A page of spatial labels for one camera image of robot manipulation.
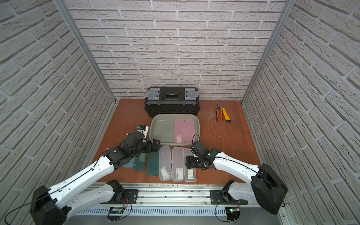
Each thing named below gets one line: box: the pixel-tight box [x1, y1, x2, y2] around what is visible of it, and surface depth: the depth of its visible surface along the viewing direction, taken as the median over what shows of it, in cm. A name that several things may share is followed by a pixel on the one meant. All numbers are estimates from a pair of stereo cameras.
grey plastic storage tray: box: [149, 113, 185, 146], surface depth 102 cm
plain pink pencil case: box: [184, 119, 195, 144], surface depth 102 cm
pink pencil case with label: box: [173, 119, 186, 144], surface depth 102 cm
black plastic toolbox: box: [144, 87, 200, 118], surface depth 100 cm
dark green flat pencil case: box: [147, 148, 160, 177], surface depth 85 cm
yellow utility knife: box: [222, 107, 232, 123], surface depth 111 cm
